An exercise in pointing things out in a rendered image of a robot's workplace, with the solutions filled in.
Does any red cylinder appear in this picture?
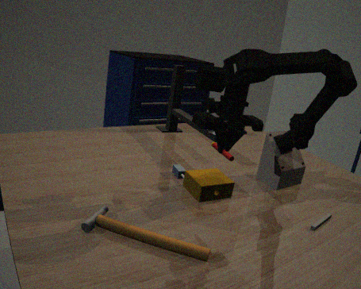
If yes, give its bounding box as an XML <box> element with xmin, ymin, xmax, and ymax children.
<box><xmin>211</xmin><ymin>142</ymin><xmax>234</xmax><ymax>161</ymax></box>

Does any hammer with wooden handle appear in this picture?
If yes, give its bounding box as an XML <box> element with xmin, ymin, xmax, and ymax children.
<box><xmin>81</xmin><ymin>206</ymin><xmax>210</xmax><ymax>262</ymax></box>

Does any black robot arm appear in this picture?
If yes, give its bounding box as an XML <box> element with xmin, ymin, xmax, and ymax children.
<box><xmin>195</xmin><ymin>48</ymin><xmax>358</xmax><ymax>154</ymax></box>

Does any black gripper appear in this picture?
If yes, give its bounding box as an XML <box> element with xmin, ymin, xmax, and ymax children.
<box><xmin>192</xmin><ymin>93</ymin><xmax>263</xmax><ymax>154</ymax></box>

